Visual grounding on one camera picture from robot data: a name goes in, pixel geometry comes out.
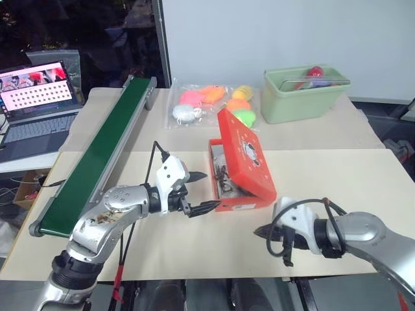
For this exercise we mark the green plush toy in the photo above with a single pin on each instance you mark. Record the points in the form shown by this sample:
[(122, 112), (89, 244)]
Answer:
[(246, 117)]

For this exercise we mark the red toy in bin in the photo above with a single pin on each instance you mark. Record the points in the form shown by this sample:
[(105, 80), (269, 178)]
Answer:
[(315, 72)]

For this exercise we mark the yellow plush toy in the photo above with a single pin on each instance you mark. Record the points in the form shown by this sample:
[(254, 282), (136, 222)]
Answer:
[(242, 92)]

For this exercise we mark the pink plush toy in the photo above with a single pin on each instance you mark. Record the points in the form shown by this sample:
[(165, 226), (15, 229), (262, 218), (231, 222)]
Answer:
[(189, 97)]

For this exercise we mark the clear plastic zip bag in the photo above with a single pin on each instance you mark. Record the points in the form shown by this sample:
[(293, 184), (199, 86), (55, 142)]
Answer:
[(210, 120)]

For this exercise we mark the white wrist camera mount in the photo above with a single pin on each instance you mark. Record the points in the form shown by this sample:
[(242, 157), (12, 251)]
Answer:
[(170, 175), (301, 214)]

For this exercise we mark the small orange plush toy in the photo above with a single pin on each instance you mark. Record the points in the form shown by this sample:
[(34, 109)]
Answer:
[(238, 104)]

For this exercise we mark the red box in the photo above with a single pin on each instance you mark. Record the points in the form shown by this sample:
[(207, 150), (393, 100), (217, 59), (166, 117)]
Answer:
[(249, 162)]

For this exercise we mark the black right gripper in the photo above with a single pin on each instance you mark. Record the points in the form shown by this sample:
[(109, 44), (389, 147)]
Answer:
[(298, 241)]

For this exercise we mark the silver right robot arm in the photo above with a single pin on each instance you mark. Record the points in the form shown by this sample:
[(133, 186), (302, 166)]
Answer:
[(373, 233)]

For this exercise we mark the beige tablecloth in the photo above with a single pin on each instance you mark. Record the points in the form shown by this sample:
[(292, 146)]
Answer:
[(308, 136)]

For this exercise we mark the pale green plastic bin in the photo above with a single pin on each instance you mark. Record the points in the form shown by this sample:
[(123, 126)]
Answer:
[(291, 103)]

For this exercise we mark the large orange plush toy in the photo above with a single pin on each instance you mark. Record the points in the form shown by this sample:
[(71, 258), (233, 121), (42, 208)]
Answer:
[(212, 93)]

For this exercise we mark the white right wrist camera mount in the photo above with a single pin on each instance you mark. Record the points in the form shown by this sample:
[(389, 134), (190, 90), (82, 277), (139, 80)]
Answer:
[(301, 214)]

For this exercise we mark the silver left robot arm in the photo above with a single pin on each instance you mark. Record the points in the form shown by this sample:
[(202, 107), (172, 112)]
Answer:
[(97, 233)]

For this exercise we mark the white plush toy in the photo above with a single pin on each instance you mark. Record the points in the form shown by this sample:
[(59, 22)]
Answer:
[(182, 112)]

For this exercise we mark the green conveyor belt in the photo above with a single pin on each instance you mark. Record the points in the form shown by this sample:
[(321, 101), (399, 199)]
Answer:
[(97, 155)]

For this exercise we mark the grey window frame post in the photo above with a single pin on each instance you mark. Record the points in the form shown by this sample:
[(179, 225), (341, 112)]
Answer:
[(161, 42)]

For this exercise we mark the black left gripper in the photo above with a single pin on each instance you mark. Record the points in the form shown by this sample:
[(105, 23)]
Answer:
[(176, 202)]

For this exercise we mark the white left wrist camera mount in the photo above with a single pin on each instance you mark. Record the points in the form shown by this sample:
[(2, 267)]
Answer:
[(170, 175)]

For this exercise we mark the open grey laptop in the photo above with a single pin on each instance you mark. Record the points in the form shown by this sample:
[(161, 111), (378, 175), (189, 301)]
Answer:
[(32, 129)]

